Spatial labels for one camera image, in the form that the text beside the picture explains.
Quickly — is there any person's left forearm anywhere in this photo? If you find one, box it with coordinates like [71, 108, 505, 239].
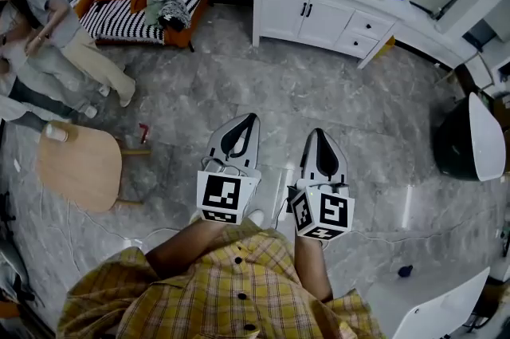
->
[145, 218, 237, 282]

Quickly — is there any white cup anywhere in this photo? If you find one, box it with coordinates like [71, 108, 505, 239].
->
[44, 121, 69, 143]

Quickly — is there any yellow plaid shirt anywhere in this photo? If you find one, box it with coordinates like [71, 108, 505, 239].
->
[55, 218, 384, 339]

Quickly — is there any round wooden stool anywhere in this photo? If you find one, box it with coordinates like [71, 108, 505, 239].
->
[34, 120, 153, 214]

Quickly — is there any yellow item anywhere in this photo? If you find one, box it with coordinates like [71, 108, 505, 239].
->
[373, 35, 397, 60]

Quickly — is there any white vanity cabinet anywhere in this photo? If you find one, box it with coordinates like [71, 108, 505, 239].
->
[251, 0, 404, 70]

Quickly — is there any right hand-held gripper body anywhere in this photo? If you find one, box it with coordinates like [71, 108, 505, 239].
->
[287, 128, 356, 241]

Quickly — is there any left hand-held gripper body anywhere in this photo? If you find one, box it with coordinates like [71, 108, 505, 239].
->
[196, 112, 263, 227]

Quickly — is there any white chair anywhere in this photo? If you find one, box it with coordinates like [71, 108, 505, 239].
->
[365, 266, 492, 339]

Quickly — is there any person's right forearm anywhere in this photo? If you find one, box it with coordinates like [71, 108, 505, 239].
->
[293, 235, 334, 305]

